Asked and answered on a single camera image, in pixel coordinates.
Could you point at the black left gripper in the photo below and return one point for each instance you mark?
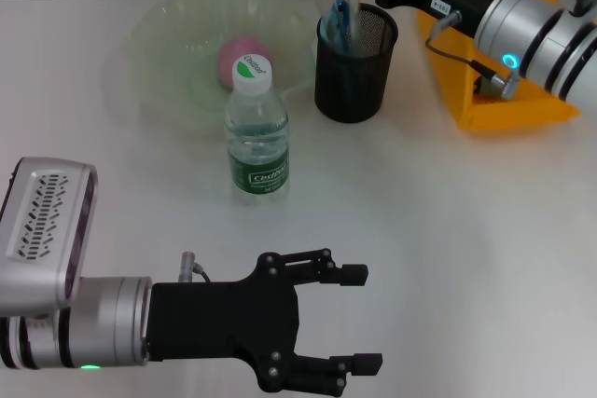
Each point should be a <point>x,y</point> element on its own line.
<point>224,323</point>

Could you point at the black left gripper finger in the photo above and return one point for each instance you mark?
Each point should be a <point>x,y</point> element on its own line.
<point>368,362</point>

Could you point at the silver ballpoint pen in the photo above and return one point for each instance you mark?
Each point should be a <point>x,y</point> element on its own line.
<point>353,11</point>

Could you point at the blue plastic scissors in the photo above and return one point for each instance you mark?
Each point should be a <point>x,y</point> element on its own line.
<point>340,30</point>

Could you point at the clear green-label water bottle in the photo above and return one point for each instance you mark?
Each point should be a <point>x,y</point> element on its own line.
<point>259,174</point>

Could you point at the pink peach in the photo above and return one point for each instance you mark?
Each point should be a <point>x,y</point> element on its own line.
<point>226,62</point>

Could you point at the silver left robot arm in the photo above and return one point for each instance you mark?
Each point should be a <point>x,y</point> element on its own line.
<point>102,323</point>

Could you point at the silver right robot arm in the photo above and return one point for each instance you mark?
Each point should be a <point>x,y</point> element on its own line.
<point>550,30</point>

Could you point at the black mesh pen holder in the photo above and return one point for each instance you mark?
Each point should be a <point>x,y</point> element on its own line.
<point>364,90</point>

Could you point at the green glass fruit plate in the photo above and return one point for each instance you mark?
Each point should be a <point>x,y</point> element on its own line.
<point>177,67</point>

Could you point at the yellow plastic bin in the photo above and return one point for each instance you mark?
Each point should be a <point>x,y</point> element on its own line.
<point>513,113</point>

